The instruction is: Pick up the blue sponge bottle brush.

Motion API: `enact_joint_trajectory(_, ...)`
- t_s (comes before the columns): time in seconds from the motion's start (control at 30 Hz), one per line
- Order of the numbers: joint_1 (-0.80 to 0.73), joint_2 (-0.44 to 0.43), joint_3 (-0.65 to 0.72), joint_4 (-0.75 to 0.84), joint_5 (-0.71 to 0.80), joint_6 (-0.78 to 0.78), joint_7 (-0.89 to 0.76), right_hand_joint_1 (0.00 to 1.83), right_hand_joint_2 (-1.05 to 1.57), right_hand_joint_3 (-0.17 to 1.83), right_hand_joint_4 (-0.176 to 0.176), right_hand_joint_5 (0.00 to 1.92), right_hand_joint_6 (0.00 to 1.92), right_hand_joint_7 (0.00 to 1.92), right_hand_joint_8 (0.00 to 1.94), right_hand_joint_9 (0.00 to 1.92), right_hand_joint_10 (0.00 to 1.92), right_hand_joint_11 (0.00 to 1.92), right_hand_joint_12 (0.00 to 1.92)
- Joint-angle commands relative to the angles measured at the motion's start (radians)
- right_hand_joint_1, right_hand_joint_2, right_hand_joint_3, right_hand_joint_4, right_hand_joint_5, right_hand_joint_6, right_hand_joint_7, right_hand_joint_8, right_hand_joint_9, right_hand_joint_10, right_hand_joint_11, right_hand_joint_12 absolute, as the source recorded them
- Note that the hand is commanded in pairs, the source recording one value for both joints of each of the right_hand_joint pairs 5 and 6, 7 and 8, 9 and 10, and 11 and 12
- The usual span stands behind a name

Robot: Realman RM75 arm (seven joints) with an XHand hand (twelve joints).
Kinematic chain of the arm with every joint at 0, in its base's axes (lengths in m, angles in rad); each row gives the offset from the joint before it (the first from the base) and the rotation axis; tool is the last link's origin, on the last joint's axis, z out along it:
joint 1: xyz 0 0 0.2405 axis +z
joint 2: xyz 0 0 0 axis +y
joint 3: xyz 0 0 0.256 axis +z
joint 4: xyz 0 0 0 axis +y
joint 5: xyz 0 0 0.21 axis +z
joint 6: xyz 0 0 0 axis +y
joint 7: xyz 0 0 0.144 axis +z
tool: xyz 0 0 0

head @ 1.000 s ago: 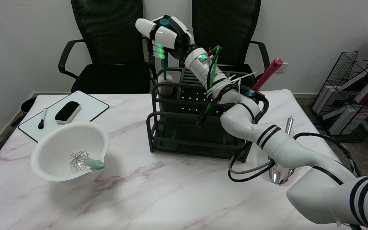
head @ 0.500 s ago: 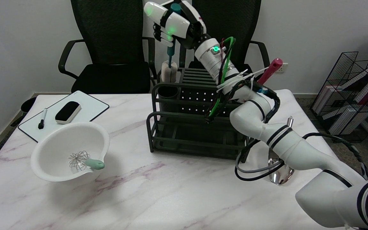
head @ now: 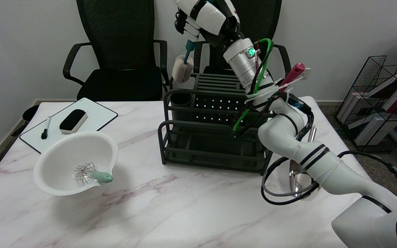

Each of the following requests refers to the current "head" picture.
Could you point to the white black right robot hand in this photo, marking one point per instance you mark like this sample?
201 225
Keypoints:
212 17

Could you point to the blue sponge bottle brush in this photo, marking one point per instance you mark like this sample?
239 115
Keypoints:
183 70

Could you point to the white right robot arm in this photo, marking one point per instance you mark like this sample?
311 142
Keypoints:
322 165

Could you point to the black mesh office chair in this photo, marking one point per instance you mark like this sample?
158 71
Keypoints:
115 34
271 20

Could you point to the black metal dish rack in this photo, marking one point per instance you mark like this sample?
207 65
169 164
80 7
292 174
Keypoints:
202 151

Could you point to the small white whiteboard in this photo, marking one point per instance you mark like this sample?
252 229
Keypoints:
98 115

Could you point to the white book red stripes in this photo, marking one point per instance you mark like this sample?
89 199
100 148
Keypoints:
348 103

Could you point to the black white board eraser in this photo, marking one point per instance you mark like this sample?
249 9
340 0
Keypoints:
72 120

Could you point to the steel ladle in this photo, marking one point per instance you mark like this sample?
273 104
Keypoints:
300 182

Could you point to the thick white book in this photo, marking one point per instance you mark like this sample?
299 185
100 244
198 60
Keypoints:
370 131

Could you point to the black whiteboard marker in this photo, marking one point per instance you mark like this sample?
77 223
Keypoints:
46 129

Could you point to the white mixing bowl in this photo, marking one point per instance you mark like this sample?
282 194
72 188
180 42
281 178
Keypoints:
64 155

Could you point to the black chair base leg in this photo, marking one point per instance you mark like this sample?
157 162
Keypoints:
29 113

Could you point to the white wall outlet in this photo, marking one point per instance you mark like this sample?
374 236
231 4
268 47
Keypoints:
307 73

